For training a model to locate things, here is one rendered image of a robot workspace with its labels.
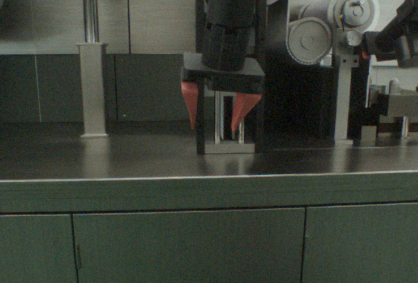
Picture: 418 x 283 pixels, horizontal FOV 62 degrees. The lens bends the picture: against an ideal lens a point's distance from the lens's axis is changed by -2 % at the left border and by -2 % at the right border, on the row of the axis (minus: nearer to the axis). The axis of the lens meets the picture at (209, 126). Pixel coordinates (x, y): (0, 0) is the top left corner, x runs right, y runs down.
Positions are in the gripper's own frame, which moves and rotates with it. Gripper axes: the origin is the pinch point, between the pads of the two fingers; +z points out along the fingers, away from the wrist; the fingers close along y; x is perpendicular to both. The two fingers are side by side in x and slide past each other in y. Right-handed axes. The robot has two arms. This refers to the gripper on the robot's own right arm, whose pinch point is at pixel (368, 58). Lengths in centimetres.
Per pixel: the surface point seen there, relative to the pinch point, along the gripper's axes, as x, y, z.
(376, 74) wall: 105, 151, 243
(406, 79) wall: 101, 186, 245
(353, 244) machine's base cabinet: -49, -15, -7
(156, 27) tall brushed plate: 23, -61, 23
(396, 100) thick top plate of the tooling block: -12.5, 6.1, 0.2
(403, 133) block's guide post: -20.2, 11.3, 7.0
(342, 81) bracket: -8.3, -10.1, -2.8
